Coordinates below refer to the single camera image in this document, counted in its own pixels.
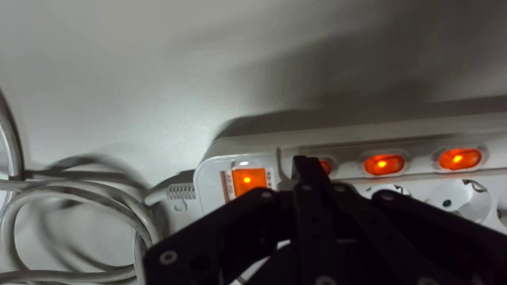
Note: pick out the white power strip orange switches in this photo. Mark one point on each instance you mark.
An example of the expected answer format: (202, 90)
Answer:
(448, 153)

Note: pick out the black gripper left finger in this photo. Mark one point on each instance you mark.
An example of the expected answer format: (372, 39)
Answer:
(221, 245)

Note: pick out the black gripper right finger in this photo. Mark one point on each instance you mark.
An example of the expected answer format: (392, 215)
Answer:
(387, 239)

